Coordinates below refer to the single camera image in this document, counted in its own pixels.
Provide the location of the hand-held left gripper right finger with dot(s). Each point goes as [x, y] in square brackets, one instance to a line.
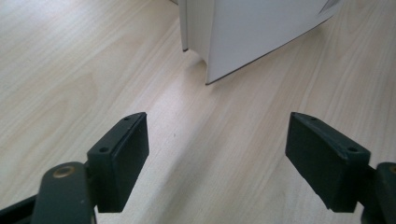
[327, 168]

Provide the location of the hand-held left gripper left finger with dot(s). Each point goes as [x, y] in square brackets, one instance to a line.
[121, 161]

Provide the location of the white book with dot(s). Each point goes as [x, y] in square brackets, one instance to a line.
[264, 31]

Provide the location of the white expandable book rack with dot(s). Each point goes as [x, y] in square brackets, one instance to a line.
[197, 25]

